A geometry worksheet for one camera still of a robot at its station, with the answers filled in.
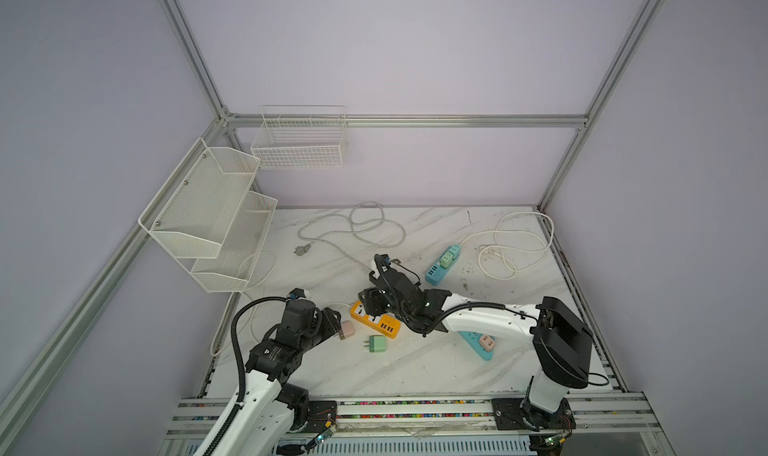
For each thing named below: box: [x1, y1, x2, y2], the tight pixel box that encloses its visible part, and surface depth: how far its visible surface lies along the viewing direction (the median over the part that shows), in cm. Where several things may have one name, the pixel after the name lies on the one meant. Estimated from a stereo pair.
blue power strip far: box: [425, 244, 461, 286], surface depth 100 cm
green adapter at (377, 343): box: [363, 335, 387, 353], surface depth 86 cm
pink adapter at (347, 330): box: [338, 320, 356, 340], surface depth 90 cm
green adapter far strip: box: [440, 252, 453, 269], surface depth 100 cm
